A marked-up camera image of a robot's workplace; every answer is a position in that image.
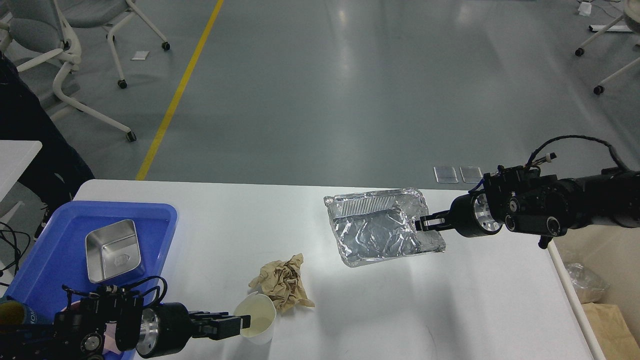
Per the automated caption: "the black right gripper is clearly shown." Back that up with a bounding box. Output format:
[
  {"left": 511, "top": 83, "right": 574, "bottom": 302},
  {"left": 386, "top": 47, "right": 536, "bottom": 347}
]
[{"left": 414, "top": 193, "right": 503, "bottom": 239}]

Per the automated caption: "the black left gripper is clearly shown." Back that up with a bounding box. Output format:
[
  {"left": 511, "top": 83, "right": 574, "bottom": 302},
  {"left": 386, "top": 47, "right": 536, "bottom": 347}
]
[{"left": 135, "top": 302, "right": 252, "bottom": 359}]

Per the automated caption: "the cream paper cup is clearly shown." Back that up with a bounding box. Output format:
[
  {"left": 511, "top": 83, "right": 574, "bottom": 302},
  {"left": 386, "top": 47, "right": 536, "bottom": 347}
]
[{"left": 233, "top": 291, "right": 277, "bottom": 346}]

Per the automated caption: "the brown paper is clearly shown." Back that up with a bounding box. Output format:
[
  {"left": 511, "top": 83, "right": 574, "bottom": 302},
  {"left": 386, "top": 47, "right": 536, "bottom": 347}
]
[{"left": 247, "top": 253, "right": 316, "bottom": 313}]

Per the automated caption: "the aluminium foil container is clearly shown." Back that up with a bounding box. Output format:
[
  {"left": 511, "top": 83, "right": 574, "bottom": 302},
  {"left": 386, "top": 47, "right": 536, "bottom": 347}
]
[{"left": 323, "top": 187, "right": 446, "bottom": 268}]

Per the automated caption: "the stainless steel tray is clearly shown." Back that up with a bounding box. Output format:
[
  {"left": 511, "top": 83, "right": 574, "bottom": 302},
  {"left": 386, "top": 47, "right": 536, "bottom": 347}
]
[{"left": 85, "top": 219, "right": 146, "bottom": 284}]

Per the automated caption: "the dark blue HOME mug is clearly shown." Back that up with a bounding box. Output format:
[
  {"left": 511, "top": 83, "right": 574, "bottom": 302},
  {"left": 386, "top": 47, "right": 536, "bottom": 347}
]
[{"left": 0, "top": 296, "right": 54, "bottom": 334}]

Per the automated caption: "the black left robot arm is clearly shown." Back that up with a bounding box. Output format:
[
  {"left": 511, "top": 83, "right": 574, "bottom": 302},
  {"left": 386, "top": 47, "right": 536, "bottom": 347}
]
[{"left": 1, "top": 275, "right": 253, "bottom": 360}]

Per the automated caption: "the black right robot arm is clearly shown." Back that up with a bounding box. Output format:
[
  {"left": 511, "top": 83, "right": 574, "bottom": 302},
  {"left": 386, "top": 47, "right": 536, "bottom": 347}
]
[{"left": 414, "top": 134, "right": 640, "bottom": 249}]

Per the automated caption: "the left floor socket plate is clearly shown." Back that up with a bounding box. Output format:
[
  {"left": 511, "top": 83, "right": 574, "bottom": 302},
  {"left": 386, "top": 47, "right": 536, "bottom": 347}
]
[{"left": 433, "top": 166, "right": 460, "bottom": 184}]

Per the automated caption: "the floor socket plate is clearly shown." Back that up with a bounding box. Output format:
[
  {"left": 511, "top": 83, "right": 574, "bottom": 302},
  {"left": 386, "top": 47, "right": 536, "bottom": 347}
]
[
  {"left": 459, "top": 166, "right": 483, "bottom": 184},
  {"left": 433, "top": 166, "right": 460, "bottom": 184}
]

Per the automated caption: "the right floor socket plate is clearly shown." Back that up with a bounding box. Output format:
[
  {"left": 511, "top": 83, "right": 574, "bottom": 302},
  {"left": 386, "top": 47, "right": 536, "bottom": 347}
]
[{"left": 459, "top": 166, "right": 483, "bottom": 184}]

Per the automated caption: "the clear plastic bag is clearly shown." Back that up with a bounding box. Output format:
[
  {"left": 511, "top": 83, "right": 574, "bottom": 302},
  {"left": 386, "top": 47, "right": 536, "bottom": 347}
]
[{"left": 563, "top": 262, "right": 610, "bottom": 305}]

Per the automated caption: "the blue plastic tray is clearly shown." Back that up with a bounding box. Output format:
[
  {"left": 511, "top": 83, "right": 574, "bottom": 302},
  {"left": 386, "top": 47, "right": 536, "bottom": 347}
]
[{"left": 0, "top": 201, "right": 178, "bottom": 360}]

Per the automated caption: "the beige plastic bin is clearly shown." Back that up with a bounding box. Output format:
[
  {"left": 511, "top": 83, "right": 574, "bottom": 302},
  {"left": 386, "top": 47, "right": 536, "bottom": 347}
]
[{"left": 548, "top": 225, "right": 639, "bottom": 360}]

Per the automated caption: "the brown paper bag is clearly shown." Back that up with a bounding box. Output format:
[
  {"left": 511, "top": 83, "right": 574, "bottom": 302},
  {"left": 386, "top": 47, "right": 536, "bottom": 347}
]
[{"left": 582, "top": 302, "right": 640, "bottom": 360}]

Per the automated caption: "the person in dark jeans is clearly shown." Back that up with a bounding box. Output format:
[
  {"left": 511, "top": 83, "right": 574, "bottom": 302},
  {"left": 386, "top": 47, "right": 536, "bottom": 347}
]
[{"left": 0, "top": 54, "right": 95, "bottom": 239}]

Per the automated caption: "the white side table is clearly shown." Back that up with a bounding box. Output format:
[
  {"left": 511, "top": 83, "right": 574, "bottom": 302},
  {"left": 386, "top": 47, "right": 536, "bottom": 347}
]
[{"left": 0, "top": 140, "right": 42, "bottom": 200}]

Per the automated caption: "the right chair base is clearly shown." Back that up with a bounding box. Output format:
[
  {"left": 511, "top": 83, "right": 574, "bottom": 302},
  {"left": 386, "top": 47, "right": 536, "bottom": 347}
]
[{"left": 574, "top": 0, "right": 640, "bottom": 96}]

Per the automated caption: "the white paper on floor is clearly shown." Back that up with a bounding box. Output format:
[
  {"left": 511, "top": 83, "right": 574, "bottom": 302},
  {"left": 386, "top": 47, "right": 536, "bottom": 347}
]
[{"left": 131, "top": 50, "right": 150, "bottom": 61}]

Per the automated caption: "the white office chair front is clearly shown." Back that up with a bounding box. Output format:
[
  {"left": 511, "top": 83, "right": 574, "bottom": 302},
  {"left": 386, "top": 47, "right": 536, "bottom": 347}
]
[{"left": 1, "top": 0, "right": 137, "bottom": 142}]

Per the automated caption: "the black cables left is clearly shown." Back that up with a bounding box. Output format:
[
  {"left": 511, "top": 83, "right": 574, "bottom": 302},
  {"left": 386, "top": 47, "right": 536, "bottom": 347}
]
[{"left": 0, "top": 222, "right": 32, "bottom": 288}]

